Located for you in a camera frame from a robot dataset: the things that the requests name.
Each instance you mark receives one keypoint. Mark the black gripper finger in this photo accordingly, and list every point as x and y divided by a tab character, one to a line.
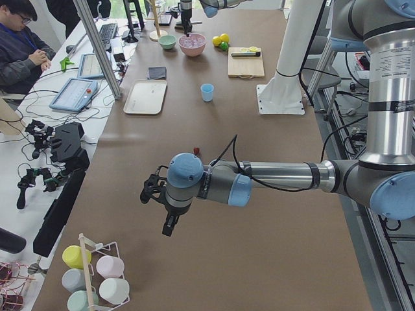
187	27
170	222

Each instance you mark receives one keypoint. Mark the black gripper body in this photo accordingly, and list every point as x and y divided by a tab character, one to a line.
173	211
185	15

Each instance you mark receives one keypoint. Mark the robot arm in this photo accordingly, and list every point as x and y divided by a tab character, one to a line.
381	179
211	7

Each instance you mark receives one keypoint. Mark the clear ice cubes pile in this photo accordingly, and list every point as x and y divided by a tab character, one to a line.
194	40

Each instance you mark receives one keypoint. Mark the light blue cup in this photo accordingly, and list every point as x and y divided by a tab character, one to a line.
207	92

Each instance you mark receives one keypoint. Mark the pink cup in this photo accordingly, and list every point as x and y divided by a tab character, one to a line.
110	267

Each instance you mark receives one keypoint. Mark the white cup rack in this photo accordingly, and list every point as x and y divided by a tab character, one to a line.
91	252

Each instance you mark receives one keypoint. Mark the white cup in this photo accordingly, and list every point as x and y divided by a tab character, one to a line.
114	291

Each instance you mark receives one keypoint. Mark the yellow cup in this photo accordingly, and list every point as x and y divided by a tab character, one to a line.
72	257

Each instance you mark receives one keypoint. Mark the grey cup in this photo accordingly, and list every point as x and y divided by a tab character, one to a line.
73	280

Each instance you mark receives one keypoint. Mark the mint green cup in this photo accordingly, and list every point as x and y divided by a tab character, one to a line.
78	301

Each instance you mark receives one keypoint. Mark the pink bowl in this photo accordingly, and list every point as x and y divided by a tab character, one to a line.
192	52

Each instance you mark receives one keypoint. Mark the green bowl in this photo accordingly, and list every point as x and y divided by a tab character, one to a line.
167	42

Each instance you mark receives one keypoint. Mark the yellow lemon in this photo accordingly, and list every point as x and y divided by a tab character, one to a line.
216	41
224	37

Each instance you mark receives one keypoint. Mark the wooden glass stand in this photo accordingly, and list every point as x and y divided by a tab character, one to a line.
153	19

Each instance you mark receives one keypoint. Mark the green lime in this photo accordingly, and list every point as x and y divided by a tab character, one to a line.
223	46

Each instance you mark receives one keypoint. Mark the knife on board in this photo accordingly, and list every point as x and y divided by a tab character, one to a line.
248	54

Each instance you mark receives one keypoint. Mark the dark grey cloth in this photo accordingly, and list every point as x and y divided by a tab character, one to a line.
157	73

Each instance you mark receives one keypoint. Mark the wooden cutting board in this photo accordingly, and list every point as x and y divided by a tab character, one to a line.
245	67

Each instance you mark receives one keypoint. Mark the black keyboard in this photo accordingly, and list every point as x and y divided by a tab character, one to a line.
108	32

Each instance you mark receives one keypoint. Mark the beige rabbit tray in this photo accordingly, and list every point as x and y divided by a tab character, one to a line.
145	97

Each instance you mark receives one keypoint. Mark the black robot hand device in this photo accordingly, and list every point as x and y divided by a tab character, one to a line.
66	146

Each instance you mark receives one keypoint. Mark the blue teach pendant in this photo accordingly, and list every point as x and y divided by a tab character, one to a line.
89	67
75	95

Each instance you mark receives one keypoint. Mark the seated person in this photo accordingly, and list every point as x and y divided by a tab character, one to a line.
24	56

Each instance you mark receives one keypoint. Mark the aluminium frame post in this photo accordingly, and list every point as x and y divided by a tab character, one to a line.
93	36

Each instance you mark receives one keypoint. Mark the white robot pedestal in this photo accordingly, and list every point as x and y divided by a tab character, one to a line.
283	93

